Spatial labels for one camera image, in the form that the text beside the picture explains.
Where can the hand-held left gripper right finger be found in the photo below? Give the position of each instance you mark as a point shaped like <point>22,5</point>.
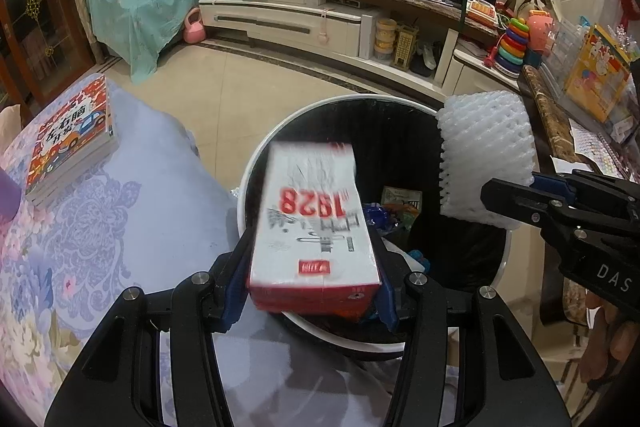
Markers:
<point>389,307</point>

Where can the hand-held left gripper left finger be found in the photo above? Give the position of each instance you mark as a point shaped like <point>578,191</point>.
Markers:
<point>232,307</point>

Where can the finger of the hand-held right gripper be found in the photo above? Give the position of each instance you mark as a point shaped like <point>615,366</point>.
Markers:
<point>552,187</point>
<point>515,202</point>

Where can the blue candy toy package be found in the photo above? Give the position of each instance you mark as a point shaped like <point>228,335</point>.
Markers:
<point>419,261</point>

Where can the white foam fruit net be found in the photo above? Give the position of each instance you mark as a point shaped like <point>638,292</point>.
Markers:
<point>480,147</point>

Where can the white and red carton box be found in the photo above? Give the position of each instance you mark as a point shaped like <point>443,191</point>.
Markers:
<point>310,232</point>

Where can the green drink carton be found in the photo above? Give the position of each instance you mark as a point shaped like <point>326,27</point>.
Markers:
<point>400,197</point>

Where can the white round trash bin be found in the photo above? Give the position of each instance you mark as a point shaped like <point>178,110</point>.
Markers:
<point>350,122</point>

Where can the person's right hand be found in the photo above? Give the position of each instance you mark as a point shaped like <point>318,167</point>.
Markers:
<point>610,342</point>

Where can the white paper sheet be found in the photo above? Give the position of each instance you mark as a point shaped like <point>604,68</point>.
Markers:
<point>570,164</point>

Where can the patterned sticker sheet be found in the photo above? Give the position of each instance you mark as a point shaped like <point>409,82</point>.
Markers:
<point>597,144</point>

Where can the brown marble side table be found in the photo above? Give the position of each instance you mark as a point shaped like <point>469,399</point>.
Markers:
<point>547,117</point>

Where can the yellow cartoon box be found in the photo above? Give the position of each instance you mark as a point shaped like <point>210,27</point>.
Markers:
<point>597,69</point>

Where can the clear plastic storage box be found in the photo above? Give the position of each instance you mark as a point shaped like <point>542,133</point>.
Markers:
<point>565,47</point>

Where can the rainbow stacking rings toy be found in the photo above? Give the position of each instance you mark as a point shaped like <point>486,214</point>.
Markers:
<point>512,44</point>

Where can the pink plastic toy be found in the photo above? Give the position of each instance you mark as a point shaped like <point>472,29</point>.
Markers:
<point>542,31</point>

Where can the orange toy phone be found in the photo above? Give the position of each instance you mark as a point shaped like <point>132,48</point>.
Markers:
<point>481,12</point>

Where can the yellow toy building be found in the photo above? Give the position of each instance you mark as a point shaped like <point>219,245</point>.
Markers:
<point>406,47</point>

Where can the yellow stacked containers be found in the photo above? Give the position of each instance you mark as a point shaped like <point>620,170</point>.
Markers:
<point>386,38</point>

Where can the purple bottle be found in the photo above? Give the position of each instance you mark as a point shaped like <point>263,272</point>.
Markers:
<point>9,197</point>

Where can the pink toy kettle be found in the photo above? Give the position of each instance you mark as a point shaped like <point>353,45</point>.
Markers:
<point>194,28</point>

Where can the white TV cabinet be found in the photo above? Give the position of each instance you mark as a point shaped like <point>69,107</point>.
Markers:
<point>280,19</point>

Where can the wooden glass door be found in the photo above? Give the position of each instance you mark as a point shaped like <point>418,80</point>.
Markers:
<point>45,32</point>

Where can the gold knot ornament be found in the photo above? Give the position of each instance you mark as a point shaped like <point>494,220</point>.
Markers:
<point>32,4</point>

